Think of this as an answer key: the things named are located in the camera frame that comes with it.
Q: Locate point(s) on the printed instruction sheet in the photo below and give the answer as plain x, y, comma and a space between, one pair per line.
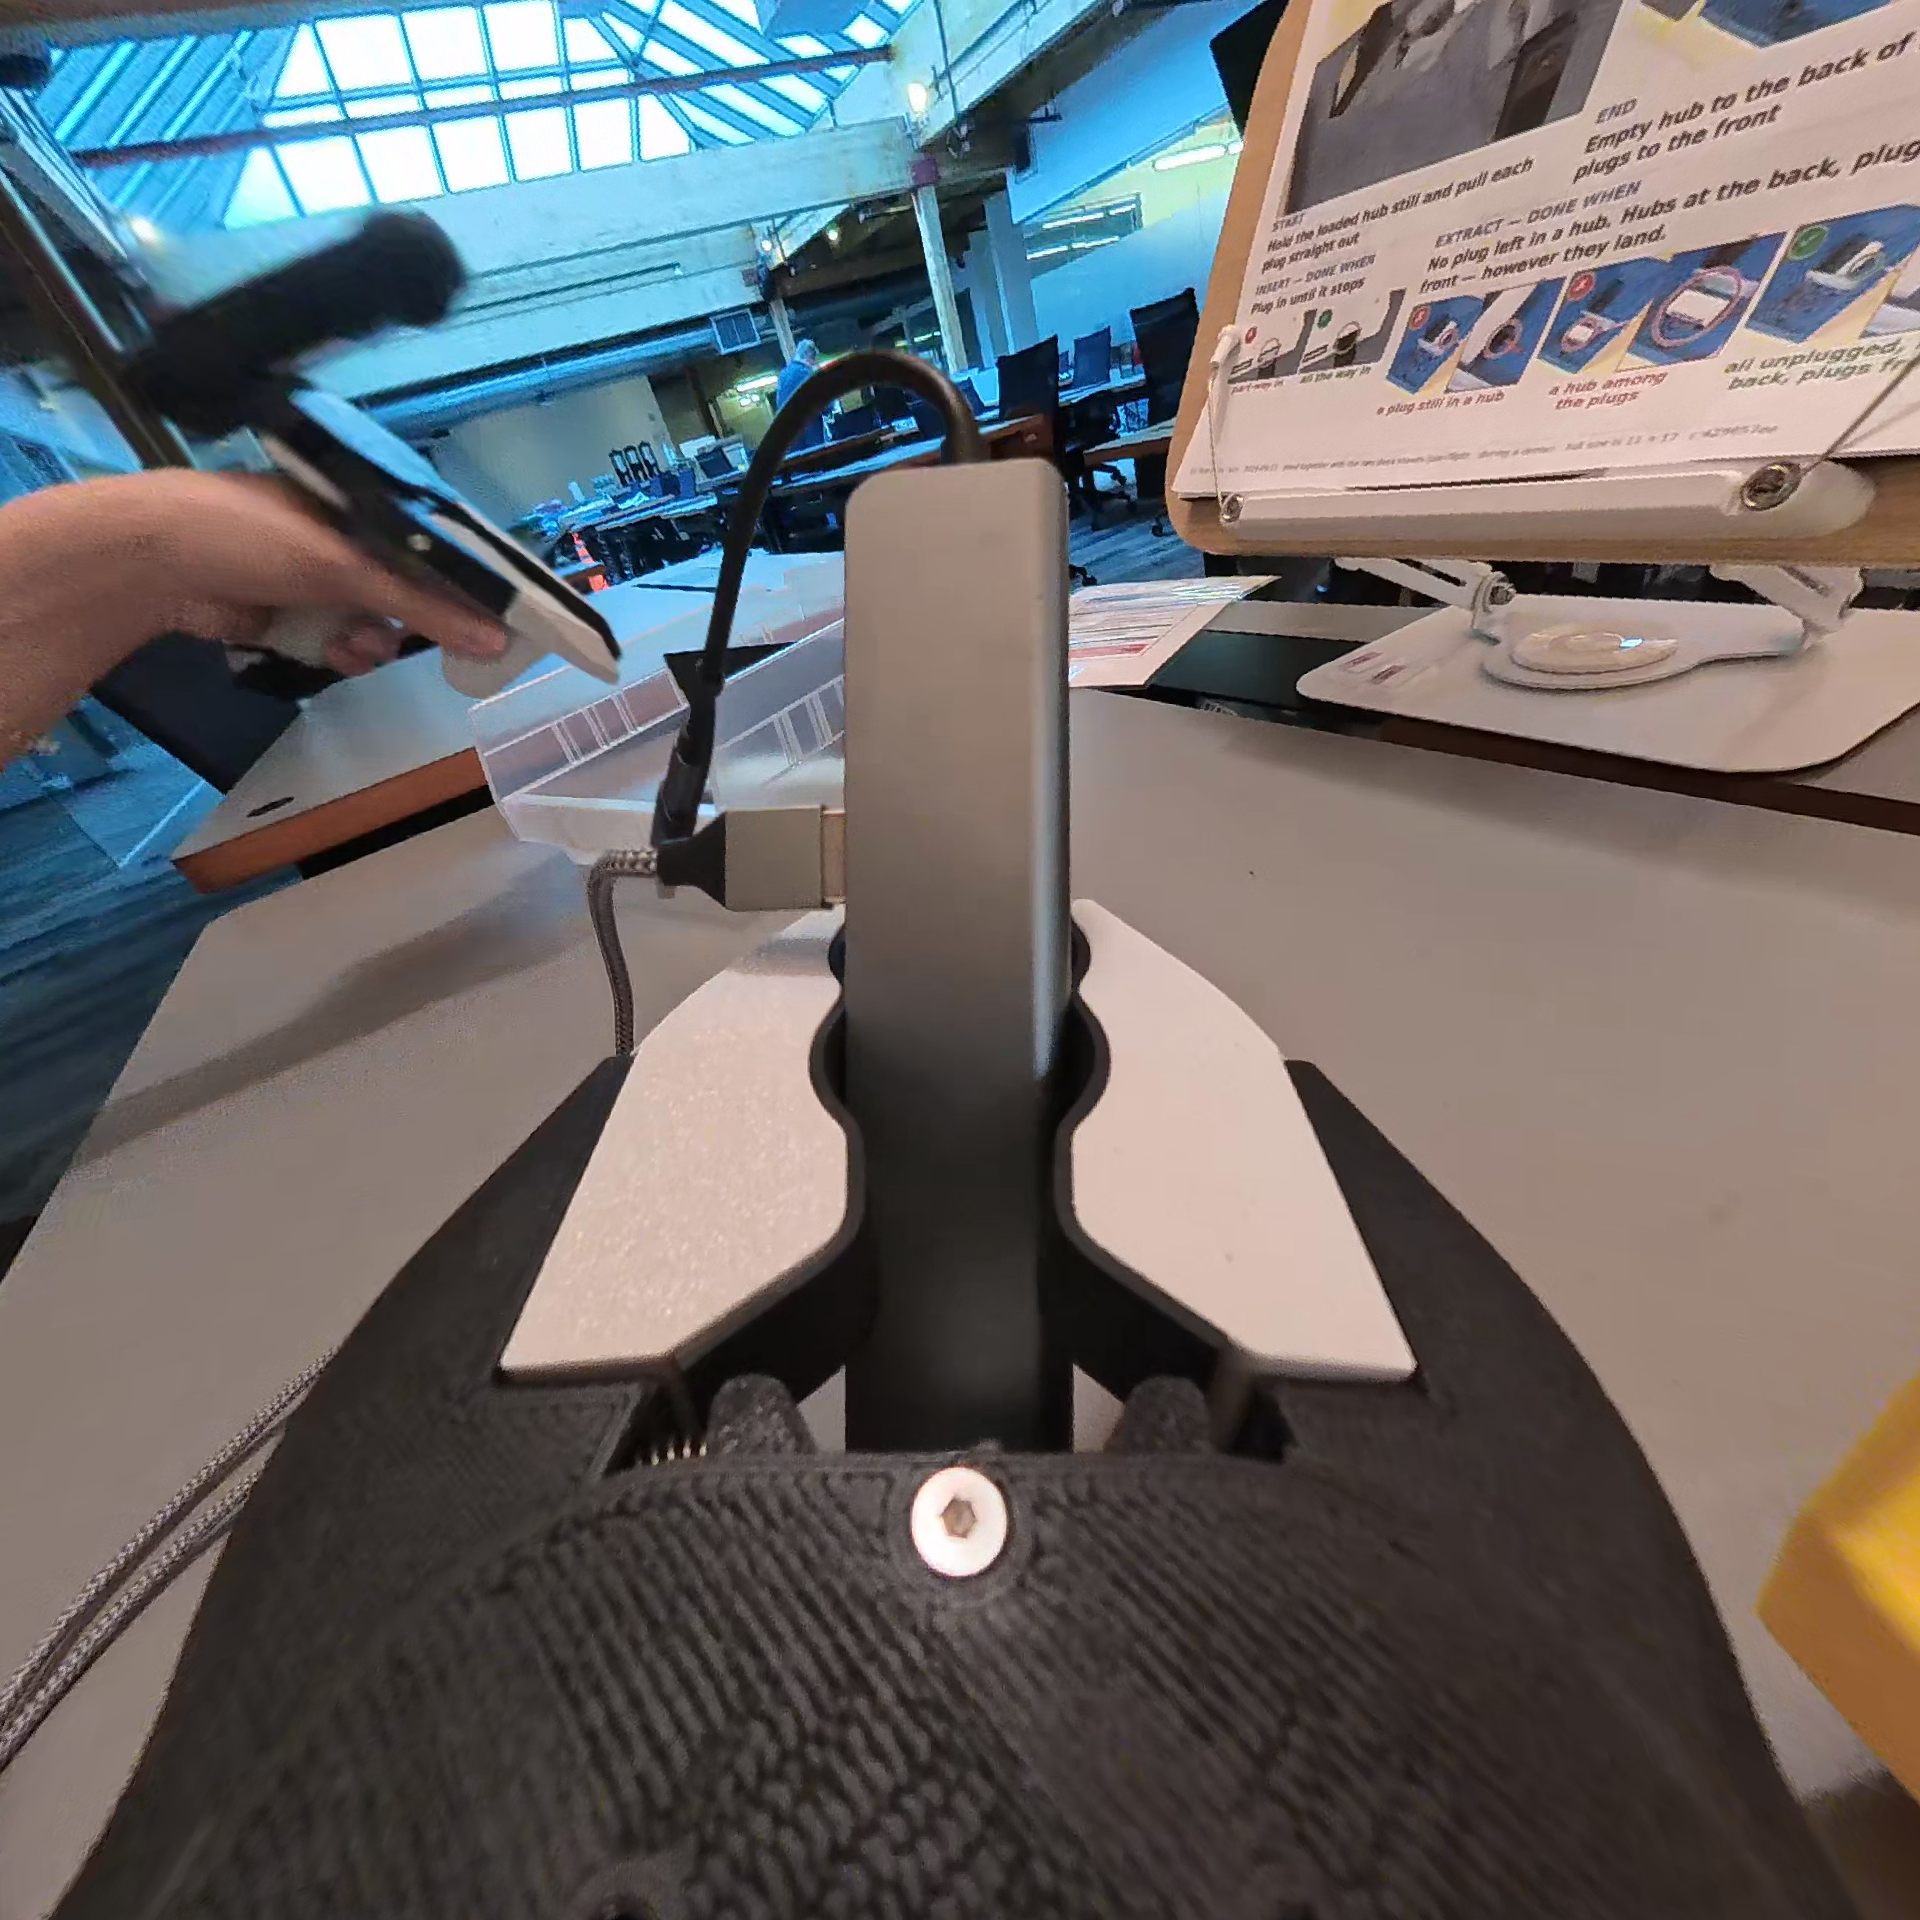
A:
1573, 226

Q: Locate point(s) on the person's left hand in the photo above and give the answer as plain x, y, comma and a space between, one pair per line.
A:
148, 572

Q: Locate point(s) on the glass skylight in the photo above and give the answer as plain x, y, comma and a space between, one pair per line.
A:
451, 108

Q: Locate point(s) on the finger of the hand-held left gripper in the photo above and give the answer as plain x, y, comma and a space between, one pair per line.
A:
541, 610

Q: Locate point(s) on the yellow plastic bin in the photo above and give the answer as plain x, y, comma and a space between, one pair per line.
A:
1860, 1589

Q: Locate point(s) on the grey usb hub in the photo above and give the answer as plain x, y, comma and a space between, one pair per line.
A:
960, 750

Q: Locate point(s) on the black office chair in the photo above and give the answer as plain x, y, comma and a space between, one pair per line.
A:
1167, 339

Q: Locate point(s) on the paper with red label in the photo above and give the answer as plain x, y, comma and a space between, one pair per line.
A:
1154, 630

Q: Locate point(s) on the clear plastic tray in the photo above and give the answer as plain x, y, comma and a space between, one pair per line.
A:
600, 750

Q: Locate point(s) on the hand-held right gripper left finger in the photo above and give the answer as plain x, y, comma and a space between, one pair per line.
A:
688, 1201

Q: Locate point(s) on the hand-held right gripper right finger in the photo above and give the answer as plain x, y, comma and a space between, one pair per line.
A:
1215, 1201

